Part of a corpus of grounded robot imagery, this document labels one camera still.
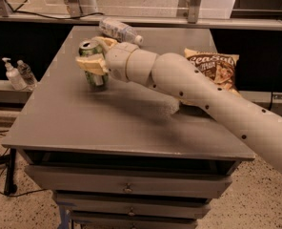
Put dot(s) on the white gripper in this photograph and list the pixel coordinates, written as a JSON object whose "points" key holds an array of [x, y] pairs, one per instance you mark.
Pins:
{"points": [[116, 62]]}

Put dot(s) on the green soda can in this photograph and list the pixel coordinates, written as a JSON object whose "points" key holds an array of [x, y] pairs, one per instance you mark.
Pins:
{"points": [[97, 82]]}

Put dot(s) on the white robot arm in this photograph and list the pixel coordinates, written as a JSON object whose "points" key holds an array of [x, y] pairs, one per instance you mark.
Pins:
{"points": [[172, 74]]}

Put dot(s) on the clear plastic water bottle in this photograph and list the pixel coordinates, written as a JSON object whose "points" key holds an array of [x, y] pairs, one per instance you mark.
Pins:
{"points": [[120, 31]]}

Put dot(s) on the small clear bottle on shelf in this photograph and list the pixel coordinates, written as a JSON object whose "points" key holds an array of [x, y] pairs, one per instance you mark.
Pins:
{"points": [[27, 74]]}

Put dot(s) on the white pump dispenser bottle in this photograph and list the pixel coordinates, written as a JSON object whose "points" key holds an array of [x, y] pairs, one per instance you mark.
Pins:
{"points": [[14, 76]]}

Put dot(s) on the grey drawer cabinet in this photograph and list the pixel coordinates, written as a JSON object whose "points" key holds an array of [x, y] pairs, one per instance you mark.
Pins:
{"points": [[126, 127]]}

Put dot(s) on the sea salt chips bag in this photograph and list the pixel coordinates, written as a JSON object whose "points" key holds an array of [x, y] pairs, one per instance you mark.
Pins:
{"points": [[219, 68]]}

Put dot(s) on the top grey drawer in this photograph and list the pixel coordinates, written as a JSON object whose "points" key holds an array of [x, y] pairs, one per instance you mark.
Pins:
{"points": [[126, 182]]}

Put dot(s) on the grey drawer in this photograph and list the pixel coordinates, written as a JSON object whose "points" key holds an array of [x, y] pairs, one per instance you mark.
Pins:
{"points": [[168, 208], [117, 221], [126, 182]]}

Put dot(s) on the middle grey drawer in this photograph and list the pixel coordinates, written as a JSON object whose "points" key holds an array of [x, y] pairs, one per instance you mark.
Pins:
{"points": [[168, 208]]}

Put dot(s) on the bottom grey drawer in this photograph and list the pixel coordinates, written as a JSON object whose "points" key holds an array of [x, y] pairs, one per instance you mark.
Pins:
{"points": [[117, 221]]}

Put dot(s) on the grey metal shelf rail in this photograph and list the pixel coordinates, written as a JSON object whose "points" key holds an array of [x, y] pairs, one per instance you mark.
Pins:
{"points": [[158, 22]]}

